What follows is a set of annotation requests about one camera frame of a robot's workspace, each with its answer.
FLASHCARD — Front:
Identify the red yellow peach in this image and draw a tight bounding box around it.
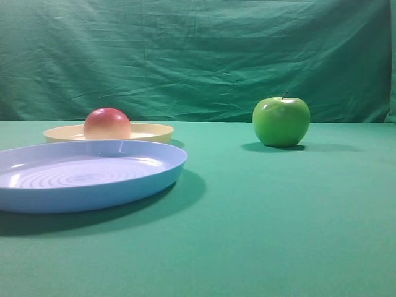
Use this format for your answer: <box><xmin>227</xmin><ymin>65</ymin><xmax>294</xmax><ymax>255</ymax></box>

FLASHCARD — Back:
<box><xmin>83</xmin><ymin>108</ymin><xmax>132</xmax><ymax>139</ymax></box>

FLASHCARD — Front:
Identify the yellow plastic plate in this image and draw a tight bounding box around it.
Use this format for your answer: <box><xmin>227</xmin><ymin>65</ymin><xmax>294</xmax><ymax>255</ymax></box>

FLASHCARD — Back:
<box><xmin>43</xmin><ymin>123</ymin><xmax>174</xmax><ymax>144</ymax></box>

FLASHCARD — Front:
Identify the blue plastic plate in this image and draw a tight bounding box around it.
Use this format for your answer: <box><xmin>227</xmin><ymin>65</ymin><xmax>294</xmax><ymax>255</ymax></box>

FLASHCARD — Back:
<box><xmin>1</xmin><ymin>140</ymin><xmax>188</xmax><ymax>213</ymax></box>

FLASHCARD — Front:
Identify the green apple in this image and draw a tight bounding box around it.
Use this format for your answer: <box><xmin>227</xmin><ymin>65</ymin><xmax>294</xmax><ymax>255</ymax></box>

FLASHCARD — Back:
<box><xmin>252</xmin><ymin>96</ymin><xmax>311</xmax><ymax>147</ymax></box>

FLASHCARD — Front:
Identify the green backdrop cloth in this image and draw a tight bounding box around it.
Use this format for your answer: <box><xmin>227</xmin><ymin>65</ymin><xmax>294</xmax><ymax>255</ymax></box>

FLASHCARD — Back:
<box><xmin>1</xmin><ymin>1</ymin><xmax>395</xmax><ymax>123</ymax></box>

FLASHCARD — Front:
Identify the green table cloth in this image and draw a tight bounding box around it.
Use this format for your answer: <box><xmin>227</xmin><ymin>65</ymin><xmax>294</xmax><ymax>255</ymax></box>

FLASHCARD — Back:
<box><xmin>1</xmin><ymin>122</ymin><xmax>395</xmax><ymax>296</ymax></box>

